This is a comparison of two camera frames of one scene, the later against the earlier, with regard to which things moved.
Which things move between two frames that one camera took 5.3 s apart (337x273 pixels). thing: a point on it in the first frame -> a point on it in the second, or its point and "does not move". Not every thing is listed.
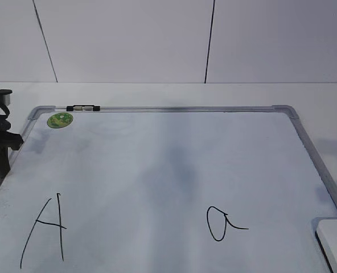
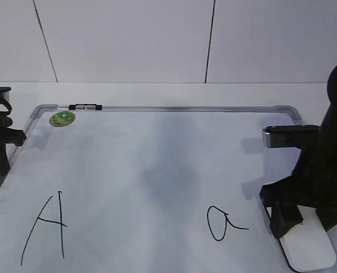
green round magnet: (59, 120) does not move
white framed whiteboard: (162, 189) does not move
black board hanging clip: (83, 107) does not move
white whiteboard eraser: (333, 236) -> (308, 246)
